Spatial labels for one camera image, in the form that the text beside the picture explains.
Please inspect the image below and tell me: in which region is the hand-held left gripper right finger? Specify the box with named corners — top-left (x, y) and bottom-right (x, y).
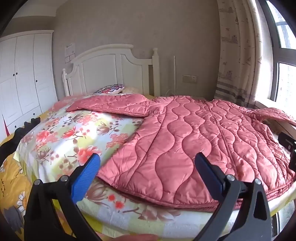
top-left (194, 152), bottom-right (271, 241)

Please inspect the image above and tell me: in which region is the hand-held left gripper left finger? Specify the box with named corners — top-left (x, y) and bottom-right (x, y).
top-left (24, 152), bottom-right (102, 241)

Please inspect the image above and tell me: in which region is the pink quilted jacket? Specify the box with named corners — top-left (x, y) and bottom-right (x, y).
top-left (67, 95), bottom-right (296, 208)

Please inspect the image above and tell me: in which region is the floral quilt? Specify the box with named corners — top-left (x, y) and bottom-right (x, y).
top-left (13, 94), bottom-right (243, 240)

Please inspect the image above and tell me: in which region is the window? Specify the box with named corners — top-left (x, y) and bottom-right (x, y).
top-left (254, 0), bottom-right (296, 109)

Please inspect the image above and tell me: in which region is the black cloth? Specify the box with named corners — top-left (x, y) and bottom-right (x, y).
top-left (0, 117), bottom-right (41, 163)

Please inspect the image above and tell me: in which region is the yellow daisy bedsheet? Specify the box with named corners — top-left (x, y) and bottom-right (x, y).
top-left (0, 134), bottom-right (77, 241)

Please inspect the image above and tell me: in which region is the round patterned cushion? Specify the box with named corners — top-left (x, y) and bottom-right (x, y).
top-left (94, 84), bottom-right (125, 95)

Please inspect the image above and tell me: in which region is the beige pillow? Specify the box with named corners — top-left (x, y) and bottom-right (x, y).
top-left (119, 86), bottom-right (144, 95)

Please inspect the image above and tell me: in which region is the printed curtain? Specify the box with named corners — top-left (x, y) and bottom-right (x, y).
top-left (214, 0), bottom-right (266, 107)

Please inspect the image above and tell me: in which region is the white bed headboard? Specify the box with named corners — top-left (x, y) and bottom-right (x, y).
top-left (62, 44), bottom-right (160, 98)

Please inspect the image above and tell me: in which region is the white pole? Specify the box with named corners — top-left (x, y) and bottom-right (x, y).
top-left (172, 55), bottom-right (177, 95)

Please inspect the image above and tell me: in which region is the white wardrobe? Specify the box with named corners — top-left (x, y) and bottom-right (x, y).
top-left (0, 30), bottom-right (58, 142)

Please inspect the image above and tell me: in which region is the wall paper sheet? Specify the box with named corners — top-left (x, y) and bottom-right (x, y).
top-left (64, 43), bottom-right (76, 63)

